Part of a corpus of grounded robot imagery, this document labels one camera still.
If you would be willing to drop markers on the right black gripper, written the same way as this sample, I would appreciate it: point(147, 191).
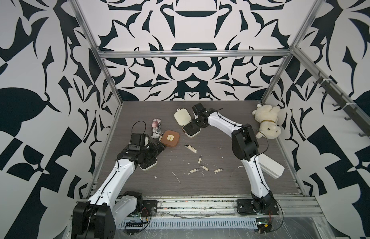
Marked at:
point(193, 121)

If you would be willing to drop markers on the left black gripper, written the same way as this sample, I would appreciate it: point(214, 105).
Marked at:
point(156, 152)

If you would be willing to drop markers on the cream nail kit case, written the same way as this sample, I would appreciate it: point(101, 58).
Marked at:
point(188, 124)
point(148, 163)

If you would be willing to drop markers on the brown nail kit case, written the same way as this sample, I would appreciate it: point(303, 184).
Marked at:
point(170, 138)

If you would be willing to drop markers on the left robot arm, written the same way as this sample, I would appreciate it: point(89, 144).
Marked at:
point(98, 217)

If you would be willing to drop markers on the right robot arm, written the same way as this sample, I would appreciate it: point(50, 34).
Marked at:
point(245, 148)

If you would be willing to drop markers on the silver cream nail clipper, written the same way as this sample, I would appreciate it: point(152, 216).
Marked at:
point(191, 148)

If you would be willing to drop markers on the small cream clipper left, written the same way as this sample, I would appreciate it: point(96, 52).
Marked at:
point(193, 171)

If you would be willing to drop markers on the small cream clipper right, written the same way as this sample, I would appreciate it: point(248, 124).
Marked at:
point(218, 170)

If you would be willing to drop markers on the crushed flag print can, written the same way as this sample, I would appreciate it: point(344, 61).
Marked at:
point(156, 128)

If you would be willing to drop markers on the white teddy bear plush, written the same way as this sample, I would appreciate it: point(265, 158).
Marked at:
point(267, 116)

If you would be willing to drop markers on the white box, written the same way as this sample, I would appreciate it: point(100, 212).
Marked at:
point(270, 166)

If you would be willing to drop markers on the right circuit board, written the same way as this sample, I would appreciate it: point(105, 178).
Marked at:
point(263, 226)

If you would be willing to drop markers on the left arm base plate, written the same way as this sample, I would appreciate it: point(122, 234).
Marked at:
point(146, 208)

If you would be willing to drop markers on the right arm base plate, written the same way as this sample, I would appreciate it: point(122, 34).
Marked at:
point(257, 207)

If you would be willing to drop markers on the wall hook rail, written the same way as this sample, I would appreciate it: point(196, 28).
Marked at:
point(345, 103)

